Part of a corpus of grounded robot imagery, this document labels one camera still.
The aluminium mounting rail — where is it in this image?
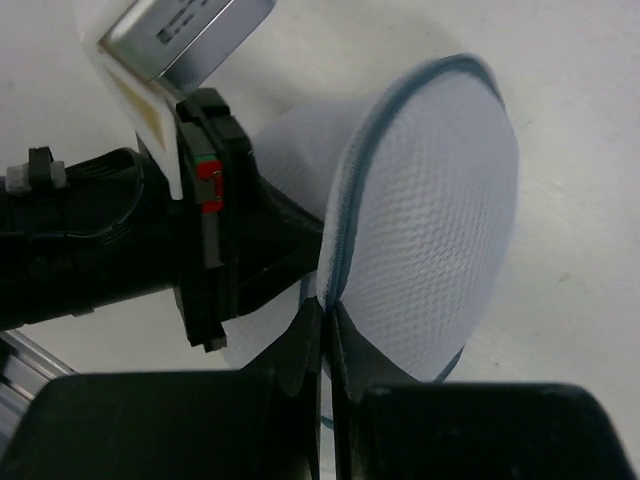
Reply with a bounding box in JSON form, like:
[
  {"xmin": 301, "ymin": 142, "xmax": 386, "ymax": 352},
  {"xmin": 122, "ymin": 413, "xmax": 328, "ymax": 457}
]
[{"xmin": 1, "ymin": 330, "xmax": 76, "ymax": 409}]

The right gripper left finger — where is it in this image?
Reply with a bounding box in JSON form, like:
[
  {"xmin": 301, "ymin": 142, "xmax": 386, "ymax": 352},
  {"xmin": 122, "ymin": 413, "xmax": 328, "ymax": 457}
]
[{"xmin": 1, "ymin": 298, "xmax": 323, "ymax": 479}]

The white mesh laundry bag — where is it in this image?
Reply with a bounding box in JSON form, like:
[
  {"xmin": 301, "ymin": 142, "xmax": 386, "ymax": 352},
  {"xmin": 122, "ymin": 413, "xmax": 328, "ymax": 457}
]
[{"xmin": 222, "ymin": 55, "xmax": 519, "ymax": 382}]

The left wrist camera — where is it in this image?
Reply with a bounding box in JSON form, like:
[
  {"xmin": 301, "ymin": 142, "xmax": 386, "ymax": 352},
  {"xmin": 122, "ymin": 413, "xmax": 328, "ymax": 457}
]
[{"xmin": 72, "ymin": 0, "xmax": 275, "ymax": 200}]

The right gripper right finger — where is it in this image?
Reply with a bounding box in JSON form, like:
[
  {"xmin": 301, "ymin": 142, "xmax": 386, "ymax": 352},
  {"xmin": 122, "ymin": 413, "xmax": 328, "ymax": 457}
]
[{"xmin": 327, "ymin": 304, "xmax": 636, "ymax": 479}]

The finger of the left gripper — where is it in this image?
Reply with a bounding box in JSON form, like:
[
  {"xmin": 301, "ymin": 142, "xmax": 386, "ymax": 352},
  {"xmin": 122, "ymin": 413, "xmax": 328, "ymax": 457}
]
[{"xmin": 230, "ymin": 152, "xmax": 323, "ymax": 318}]

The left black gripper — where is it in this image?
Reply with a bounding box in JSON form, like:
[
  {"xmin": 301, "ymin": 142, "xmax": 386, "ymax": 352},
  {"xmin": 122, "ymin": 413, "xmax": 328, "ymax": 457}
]
[{"xmin": 1, "ymin": 88, "xmax": 238, "ymax": 352}]

